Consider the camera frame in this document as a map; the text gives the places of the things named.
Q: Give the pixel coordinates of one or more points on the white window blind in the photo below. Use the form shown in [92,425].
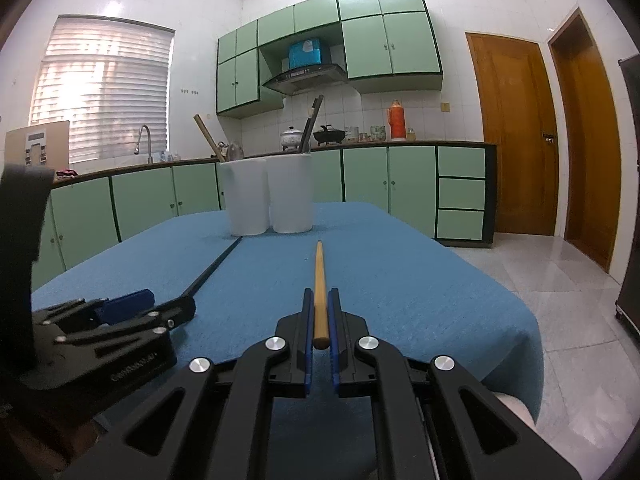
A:
[100,85]

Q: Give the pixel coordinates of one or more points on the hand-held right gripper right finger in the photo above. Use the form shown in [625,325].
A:
[333,350]

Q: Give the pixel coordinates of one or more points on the blue box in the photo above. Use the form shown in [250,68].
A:
[307,52]

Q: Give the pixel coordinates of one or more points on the white plastic utensil holder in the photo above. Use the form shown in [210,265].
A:
[290,195]

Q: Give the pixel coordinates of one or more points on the green kitchen cabinets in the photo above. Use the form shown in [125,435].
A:
[390,45]
[150,195]

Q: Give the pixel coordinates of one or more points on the cardboard box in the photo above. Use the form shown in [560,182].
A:
[55,140]

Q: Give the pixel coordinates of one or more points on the white cooking pot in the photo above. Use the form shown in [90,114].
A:
[290,139]

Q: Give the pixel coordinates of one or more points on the red cloth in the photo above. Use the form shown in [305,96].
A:
[66,174]

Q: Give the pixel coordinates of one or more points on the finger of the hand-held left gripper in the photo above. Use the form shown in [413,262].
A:
[125,305]
[170,315]

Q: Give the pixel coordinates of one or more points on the wide wooden door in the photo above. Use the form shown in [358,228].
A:
[510,135]

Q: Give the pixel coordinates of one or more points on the metal sink faucet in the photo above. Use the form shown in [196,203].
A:
[148,145]

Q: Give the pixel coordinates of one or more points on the black wok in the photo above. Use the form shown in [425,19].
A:
[330,136]

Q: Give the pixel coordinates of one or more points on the green lower kitchen cabinets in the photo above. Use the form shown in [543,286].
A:
[150,195]

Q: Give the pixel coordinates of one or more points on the wooden chopstick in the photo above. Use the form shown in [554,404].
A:
[207,135]
[320,285]

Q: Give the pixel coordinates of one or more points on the narrow wooden door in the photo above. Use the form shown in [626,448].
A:
[585,150]

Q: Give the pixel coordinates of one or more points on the blue tablecloth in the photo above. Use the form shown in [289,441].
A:
[400,285]

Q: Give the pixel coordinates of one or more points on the green upper kitchen cabinets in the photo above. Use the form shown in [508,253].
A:
[390,45]

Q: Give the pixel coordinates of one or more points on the black chopstick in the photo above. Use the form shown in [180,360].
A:
[316,117]
[215,267]

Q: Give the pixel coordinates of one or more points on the steel range hood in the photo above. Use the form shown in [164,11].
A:
[305,80]

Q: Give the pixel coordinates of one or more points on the orange thermos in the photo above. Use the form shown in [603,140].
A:
[397,122]

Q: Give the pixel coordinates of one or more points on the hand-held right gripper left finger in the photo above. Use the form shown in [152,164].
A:
[309,350]

